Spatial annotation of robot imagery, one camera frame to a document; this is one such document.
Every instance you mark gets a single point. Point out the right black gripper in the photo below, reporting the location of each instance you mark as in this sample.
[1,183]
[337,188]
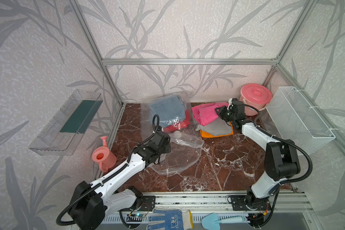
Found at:
[221,111]

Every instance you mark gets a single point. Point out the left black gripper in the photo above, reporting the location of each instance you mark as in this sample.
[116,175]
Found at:
[167,149]

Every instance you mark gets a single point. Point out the grey white garment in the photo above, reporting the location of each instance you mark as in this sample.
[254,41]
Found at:
[217,128]

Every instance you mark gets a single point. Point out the pink garment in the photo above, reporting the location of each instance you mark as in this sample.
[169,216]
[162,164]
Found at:
[205,113]

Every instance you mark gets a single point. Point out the orange trousers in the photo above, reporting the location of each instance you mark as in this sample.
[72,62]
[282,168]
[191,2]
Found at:
[210,121]

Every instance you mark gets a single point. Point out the clear plastic vacuum bag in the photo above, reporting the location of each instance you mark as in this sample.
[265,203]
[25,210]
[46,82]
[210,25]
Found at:
[186,144]

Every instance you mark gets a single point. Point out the blue towel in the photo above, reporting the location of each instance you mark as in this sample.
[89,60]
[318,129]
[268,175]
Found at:
[170,109]

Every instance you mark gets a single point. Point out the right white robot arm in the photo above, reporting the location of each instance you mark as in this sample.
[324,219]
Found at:
[284,161]

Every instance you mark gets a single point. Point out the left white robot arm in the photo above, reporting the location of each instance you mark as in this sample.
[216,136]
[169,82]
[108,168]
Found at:
[91,203]

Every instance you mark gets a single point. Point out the red garment in bag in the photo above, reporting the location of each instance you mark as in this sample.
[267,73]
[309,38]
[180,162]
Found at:
[180,124]

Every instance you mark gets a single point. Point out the pink lidded bucket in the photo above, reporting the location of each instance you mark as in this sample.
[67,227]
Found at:
[256,96]

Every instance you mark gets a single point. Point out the pink watering can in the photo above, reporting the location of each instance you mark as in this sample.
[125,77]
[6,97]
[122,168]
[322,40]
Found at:
[104,157]

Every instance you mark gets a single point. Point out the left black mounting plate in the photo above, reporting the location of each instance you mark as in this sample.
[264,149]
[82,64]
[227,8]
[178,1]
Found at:
[144,203]

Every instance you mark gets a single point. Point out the black mounting plate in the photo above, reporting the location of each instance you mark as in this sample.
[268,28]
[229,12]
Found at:
[237,202]
[144,203]

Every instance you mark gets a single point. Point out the blue dotted work glove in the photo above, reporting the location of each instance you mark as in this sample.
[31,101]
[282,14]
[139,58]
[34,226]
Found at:
[170,219]

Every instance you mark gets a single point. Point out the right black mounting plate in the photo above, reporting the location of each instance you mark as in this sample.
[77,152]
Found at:
[237,202]

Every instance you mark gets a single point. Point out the light blue toy shovel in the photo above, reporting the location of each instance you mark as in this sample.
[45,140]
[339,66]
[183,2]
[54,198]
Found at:
[212,222]

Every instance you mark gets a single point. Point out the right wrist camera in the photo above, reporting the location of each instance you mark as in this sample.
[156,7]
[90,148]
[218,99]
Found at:
[230,101]

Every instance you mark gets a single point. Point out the white wire mesh basket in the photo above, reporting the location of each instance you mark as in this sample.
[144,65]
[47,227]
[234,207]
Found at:
[297,120]

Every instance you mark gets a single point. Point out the clear plastic wall shelf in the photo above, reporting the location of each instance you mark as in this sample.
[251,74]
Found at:
[63,133]

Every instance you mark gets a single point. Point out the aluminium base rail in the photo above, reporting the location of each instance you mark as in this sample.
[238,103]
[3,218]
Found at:
[217,202]

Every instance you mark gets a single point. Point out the aluminium frame crossbar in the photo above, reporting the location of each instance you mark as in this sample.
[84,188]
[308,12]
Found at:
[186,61]

